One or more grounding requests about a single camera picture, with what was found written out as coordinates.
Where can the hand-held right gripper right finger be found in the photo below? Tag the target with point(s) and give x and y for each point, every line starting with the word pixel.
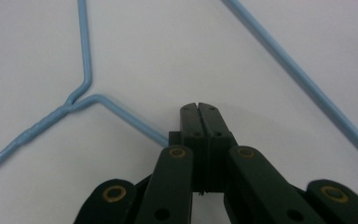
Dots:
pixel 254 183

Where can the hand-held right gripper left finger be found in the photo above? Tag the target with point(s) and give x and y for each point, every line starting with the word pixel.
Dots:
pixel 171 180

